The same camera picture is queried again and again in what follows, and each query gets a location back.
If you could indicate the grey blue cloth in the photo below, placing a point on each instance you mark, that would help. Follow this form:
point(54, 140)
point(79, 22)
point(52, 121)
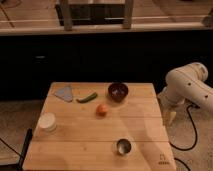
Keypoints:
point(64, 93)

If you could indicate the dark purple bowl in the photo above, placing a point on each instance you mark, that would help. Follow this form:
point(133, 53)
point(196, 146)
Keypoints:
point(118, 91)

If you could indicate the wooden shelf frame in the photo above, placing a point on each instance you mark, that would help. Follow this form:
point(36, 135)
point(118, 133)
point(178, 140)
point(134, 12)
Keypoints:
point(73, 13)

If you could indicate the green pepper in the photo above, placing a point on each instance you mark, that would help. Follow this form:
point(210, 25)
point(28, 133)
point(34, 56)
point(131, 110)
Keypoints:
point(88, 98)

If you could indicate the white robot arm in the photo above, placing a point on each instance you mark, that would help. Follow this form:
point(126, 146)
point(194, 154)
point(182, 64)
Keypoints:
point(185, 83)

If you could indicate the black rod beside table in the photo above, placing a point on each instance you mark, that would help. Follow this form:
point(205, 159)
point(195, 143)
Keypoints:
point(27, 140)

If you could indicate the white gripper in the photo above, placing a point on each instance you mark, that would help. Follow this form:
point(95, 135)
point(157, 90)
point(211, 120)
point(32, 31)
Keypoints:
point(168, 100)

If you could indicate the small metal cup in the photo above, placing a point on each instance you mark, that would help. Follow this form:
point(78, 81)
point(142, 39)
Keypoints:
point(123, 146)

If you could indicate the white paper cup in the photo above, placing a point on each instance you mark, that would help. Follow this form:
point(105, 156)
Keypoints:
point(47, 122)

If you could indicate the orange red apple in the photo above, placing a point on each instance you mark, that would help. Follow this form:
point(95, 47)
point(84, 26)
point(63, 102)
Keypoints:
point(101, 110)

